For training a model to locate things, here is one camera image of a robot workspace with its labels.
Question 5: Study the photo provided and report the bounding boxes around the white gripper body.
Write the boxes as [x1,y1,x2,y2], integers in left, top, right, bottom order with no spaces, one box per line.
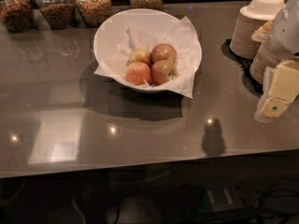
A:
[253,64,282,124]

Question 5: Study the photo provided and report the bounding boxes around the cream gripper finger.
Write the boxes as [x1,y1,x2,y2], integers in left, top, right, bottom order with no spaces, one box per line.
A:
[268,60,299,103]
[261,98,290,118]

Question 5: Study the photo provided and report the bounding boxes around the red apple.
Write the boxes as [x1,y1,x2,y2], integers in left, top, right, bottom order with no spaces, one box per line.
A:
[150,43,177,63]
[151,60,178,85]

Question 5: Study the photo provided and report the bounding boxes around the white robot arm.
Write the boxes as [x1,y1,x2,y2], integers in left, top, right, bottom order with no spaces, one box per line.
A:
[254,0,299,123]

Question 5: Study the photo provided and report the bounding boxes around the paper bowl stack back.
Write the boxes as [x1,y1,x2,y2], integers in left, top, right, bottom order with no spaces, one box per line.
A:
[230,0,284,60]

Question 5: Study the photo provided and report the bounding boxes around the orange-red apple front left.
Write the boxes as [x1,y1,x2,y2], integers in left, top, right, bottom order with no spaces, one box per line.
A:
[125,62,151,85]

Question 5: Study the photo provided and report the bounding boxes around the yellow-green apple back left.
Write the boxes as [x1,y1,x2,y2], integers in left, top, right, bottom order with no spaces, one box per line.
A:
[129,49,151,65]

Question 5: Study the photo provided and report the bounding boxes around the white ceramic bowl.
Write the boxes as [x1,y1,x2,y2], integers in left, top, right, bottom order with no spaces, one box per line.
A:
[93,8,203,94]

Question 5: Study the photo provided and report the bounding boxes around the black tray under stacks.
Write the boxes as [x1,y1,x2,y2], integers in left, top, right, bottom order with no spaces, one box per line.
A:
[221,39,263,97]

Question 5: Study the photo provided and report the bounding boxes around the dark box under table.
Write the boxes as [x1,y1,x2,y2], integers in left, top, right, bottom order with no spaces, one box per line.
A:
[206,187,243,212]

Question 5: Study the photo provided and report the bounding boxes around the white paper liner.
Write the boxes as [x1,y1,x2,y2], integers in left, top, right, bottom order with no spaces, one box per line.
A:
[93,15,203,99]

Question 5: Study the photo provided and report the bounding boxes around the glass jar of grains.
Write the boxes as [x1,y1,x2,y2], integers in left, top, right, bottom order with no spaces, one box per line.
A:
[75,0,112,27]

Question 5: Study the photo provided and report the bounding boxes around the glass jar far left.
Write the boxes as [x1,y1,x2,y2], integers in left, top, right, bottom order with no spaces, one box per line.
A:
[0,0,34,33]

